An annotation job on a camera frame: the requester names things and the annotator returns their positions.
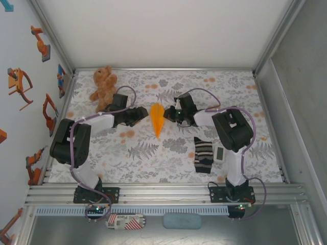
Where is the orange cloth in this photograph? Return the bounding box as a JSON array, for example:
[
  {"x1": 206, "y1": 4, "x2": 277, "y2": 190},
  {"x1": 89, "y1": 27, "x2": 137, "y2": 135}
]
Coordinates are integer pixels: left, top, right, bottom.
[{"x1": 150, "y1": 102, "x2": 166, "y2": 138}]

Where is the brown teddy bear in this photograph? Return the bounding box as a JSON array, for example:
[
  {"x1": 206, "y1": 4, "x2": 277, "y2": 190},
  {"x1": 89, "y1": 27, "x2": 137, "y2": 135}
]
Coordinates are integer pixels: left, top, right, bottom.
[{"x1": 88, "y1": 65, "x2": 119, "y2": 113}]

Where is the black beige striped sock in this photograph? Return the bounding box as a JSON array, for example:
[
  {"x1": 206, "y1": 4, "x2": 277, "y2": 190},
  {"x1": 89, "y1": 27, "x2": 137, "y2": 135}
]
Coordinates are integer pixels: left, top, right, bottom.
[{"x1": 193, "y1": 136, "x2": 214, "y2": 175}]

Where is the floral grey orange table mat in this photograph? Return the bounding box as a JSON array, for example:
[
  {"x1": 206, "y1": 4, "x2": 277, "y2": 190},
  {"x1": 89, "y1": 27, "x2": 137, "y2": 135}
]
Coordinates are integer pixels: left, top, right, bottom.
[{"x1": 48, "y1": 69, "x2": 285, "y2": 184}]

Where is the white digital timer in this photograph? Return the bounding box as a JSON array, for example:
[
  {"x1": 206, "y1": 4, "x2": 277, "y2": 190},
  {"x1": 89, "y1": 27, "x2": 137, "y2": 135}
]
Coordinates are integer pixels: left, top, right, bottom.
[{"x1": 213, "y1": 145, "x2": 227, "y2": 164}]

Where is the blue orange machine sticker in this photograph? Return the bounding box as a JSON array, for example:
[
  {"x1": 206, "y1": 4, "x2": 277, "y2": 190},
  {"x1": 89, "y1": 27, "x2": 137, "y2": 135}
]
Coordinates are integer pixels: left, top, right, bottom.
[{"x1": 56, "y1": 63, "x2": 67, "y2": 99}]

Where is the blue grey oval sponge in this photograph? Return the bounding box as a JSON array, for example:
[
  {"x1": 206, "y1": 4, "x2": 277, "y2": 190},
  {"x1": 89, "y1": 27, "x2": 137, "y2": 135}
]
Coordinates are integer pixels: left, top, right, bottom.
[{"x1": 162, "y1": 213, "x2": 202, "y2": 230}]

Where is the red white printed pouch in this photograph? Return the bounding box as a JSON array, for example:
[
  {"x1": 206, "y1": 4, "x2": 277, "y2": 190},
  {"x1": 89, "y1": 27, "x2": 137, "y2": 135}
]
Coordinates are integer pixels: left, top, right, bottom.
[{"x1": 105, "y1": 213, "x2": 147, "y2": 230}]

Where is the orange gripper claw sticker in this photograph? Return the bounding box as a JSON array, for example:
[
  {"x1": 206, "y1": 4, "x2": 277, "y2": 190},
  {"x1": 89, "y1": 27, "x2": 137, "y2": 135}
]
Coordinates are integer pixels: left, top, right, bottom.
[{"x1": 7, "y1": 67, "x2": 34, "y2": 111}]

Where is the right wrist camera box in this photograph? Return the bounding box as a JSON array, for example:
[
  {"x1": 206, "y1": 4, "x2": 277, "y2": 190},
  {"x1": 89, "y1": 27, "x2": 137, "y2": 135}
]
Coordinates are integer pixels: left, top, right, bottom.
[{"x1": 174, "y1": 92, "x2": 197, "y2": 111}]

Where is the aluminium back rail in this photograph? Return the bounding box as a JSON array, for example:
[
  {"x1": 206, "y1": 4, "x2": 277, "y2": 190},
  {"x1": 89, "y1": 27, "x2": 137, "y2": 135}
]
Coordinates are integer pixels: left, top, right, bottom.
[{"x1": 74, "y1": 67, "x2": 256, "y2": 73}]

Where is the aluminium side rail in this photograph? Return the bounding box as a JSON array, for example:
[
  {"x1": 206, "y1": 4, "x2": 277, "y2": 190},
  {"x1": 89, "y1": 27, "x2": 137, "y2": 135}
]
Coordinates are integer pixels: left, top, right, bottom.
[
  {"x1": 38, "y1": 72, "x2": 79, "y2": 185},
  {"x1": 254, "y1": 72, "x2": 291, "y2": 184}
]

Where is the thin black cable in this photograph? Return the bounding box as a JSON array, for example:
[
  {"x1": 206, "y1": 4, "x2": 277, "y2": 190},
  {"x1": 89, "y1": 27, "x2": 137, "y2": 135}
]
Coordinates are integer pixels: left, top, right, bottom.
[{"x1": 208, "y1": 180, "x2": 228, "y2": 191}]

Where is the aluminium front rail beam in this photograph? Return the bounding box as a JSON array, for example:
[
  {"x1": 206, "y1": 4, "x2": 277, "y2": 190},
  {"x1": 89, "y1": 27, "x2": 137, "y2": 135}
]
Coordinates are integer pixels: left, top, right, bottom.
[{"x1": 25, "y1": 182, "x2": 307, "y2": 206}]

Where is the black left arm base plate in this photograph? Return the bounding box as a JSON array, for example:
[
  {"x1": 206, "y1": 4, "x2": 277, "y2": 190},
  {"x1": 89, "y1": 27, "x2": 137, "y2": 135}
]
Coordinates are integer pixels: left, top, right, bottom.
[{"x1": 73, "y1": 187, "x2": 121, "y2": 204}]

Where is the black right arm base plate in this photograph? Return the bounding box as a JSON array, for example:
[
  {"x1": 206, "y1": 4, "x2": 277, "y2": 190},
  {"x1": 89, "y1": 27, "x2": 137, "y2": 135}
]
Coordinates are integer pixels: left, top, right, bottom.
[{"x1": 208, "y1": 185, "x2": 255, "y2": 204}]

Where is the white slotted cable duct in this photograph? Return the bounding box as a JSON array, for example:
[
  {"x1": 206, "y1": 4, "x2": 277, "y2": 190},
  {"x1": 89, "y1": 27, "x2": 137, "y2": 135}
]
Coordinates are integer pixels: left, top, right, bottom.
[{"x1": 35, "y1": 206, "x2": 229, "y2": 216}]

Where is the aluminium frame post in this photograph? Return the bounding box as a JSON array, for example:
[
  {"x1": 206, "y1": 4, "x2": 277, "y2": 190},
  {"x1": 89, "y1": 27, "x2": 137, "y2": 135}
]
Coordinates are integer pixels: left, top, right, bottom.
[
  {"x1": 30, "y1": 0, "x2": 77, "y2": 77},
  {"x1": 251, "y1": 0, "x2": 306, "y2": 76}
]

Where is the blue wall sticker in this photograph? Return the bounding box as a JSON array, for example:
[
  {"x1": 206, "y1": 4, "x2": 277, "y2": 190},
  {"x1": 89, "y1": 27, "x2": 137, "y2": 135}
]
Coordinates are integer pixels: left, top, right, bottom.
[{"x1": 0, "y1": 0, "x2": 14, "y2": 12}]

